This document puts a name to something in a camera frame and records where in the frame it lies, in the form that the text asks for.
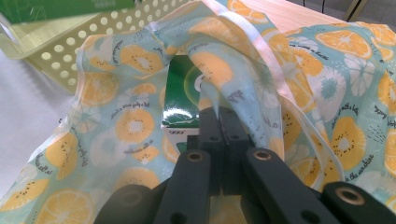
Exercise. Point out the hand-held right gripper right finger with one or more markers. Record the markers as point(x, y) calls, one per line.
point(233, 133)

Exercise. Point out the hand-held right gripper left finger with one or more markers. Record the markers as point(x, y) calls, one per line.
point(211, 130)

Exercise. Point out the green and white cube box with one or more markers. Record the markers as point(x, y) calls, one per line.
point(179, 93)

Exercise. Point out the orange fruit print bag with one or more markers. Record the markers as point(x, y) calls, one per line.
point(109, 130)

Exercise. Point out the cream perforated plastic basket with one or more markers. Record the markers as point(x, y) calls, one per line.
point(18, 46)

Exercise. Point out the metal stand leg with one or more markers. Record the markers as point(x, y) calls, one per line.
point(356, 9)

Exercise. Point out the tall green and white box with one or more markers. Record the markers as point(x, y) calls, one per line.
point(62, 9)

